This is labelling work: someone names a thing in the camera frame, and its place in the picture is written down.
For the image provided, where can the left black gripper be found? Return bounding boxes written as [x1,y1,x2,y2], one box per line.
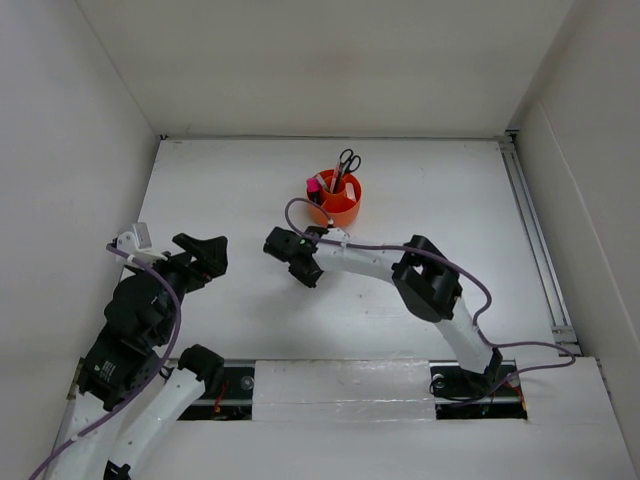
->
[130,232,228,342]

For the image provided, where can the green clear pen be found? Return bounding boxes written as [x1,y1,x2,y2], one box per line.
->
[314,174,329,191]

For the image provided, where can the red clear pen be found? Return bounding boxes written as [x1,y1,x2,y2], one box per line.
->
[328,162,340,193]

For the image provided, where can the black gel pen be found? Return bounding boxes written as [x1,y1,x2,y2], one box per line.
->
[333,161,343,194]

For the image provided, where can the black handled scissors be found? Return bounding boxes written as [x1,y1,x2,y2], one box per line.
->
[338,148,362,177]

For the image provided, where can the pink capped black highlighter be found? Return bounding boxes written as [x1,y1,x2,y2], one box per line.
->
[306,177,322,205]

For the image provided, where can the pink white eraser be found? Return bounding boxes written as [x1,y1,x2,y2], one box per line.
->
[345,183,357,203]

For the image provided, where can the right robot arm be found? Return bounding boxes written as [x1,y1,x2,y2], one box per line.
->
[263,226,502,394]

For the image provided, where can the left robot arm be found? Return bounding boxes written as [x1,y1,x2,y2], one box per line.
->
[31,223,228,479]

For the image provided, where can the orange round divided container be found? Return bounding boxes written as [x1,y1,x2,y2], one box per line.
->
[308,169,362,227]

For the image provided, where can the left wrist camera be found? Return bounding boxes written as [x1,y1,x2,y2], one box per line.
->
[107,222,168,268]

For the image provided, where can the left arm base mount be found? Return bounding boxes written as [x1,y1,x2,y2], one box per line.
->
[160,344,256,421]

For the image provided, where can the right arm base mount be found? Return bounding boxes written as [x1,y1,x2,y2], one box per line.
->
[429,363,528,421]

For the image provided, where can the aluminium rail right side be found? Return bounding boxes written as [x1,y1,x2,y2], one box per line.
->
[497,130,582,356]

